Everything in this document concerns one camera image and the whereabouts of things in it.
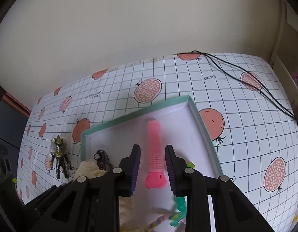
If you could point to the cream knitted scrunchie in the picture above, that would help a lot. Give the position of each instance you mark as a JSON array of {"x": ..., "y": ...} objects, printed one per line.
[{"x": 91, "y": 170}]

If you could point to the pink hair roller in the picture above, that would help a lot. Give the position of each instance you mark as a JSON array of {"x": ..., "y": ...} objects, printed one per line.
[{"x": 155, "y": 178}]

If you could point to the teal white shallow box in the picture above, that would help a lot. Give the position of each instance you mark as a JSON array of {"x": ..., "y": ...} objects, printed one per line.
[{"x": 181, "y": 126}]

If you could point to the green plastic toy figure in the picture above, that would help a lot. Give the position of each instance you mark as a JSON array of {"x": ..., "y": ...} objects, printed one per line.
[{"x": 180, "y": 213}]

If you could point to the black toy car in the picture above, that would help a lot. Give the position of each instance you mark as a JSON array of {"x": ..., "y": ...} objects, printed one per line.
[{"x": 102, "y": 160}]

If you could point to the grid fruit pattern tablecloth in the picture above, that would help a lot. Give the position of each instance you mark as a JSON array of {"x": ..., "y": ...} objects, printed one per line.
[{"x": 256, "y": 143}]

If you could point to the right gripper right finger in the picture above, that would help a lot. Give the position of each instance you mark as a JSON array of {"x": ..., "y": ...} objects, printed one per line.
[{"x": 232, "y": 209}]

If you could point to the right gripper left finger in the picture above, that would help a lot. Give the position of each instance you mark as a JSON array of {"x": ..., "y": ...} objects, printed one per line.
[{"x": 86, "y": 204}]

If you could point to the cream wooden shelf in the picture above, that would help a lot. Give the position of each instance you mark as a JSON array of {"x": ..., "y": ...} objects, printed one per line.
[{"x": 284, "y": 59}]

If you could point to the black gold monster figure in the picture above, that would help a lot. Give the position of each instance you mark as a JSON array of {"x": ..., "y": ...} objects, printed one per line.
[{"x": 59, "y": 156}]

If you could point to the colourful block toy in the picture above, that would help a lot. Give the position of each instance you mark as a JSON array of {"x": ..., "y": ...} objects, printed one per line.
[{"x": 191, "y": 165}]

